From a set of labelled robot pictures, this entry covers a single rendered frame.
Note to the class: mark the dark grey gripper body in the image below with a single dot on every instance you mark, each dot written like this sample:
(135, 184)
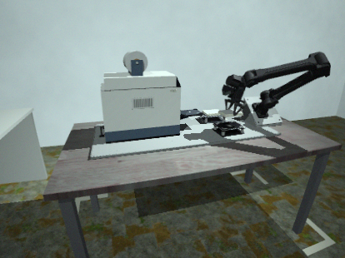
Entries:
(233, 99)

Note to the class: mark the white foil roll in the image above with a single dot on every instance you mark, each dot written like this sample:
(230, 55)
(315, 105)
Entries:
(135, 55)

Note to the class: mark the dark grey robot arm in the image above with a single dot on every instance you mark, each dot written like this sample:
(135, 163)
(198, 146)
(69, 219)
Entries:
(316, 68)

